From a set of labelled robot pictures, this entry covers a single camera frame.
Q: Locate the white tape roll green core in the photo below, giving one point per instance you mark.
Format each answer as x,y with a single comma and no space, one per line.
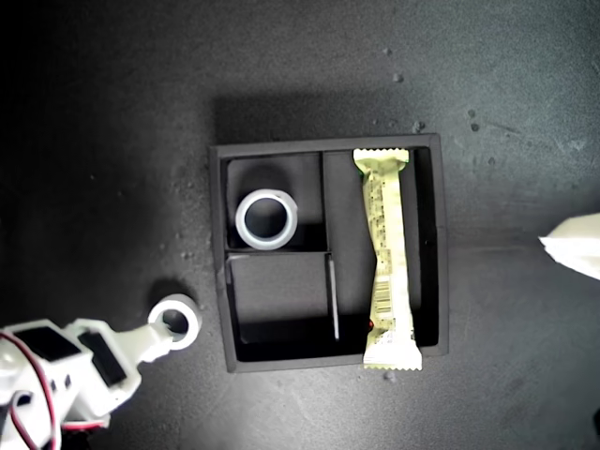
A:
192,319

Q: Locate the plain white tape roll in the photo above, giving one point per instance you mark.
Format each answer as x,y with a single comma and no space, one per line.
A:
241,225

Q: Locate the green printed snack bar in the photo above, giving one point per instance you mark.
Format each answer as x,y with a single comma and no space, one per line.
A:
389,244

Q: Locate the black compartment tray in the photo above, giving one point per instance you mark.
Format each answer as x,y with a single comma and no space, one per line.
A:
281,290

